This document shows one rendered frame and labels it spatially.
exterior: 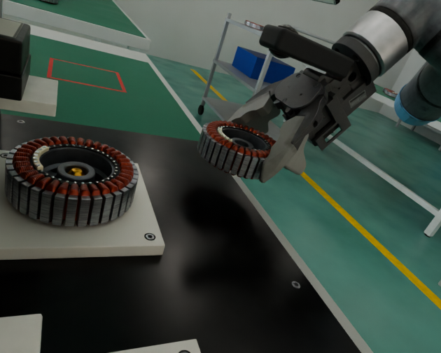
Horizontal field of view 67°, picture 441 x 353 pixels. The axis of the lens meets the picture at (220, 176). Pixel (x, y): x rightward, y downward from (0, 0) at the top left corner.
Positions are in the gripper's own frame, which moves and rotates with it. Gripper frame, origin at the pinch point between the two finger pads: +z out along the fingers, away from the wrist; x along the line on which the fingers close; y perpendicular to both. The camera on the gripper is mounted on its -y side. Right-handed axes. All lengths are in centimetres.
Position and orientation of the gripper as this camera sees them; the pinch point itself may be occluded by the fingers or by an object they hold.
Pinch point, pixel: (236, 150)
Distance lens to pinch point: 44.7
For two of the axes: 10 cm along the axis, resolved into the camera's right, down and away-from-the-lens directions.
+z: -7.4, 6.6, 1.0
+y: 5.7, 5.3, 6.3
